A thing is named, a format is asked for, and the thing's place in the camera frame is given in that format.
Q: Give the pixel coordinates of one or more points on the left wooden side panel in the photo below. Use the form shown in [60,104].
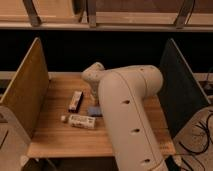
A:
[21,102]

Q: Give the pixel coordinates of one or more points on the white tube with cap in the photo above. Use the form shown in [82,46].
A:
[79,121]

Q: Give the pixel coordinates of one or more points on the right dark side panel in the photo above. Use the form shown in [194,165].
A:
[181,96]

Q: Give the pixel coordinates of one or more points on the wooden shelf rail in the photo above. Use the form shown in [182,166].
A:
[108,15]

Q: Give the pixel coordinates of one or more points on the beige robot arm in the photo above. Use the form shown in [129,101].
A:
[120,93]

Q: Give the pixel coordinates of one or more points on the blue square sponge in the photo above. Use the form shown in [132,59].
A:
[94,111]

